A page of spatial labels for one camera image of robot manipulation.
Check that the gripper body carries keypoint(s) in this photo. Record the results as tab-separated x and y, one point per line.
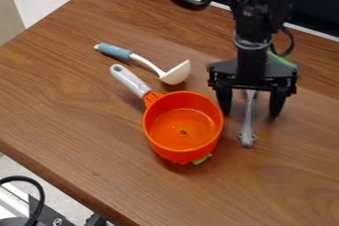
265	71

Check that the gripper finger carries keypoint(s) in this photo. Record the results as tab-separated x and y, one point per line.
225	101
277	104

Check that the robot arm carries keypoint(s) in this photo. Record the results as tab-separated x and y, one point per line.
251	22

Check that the green toy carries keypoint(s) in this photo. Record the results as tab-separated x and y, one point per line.
202	160

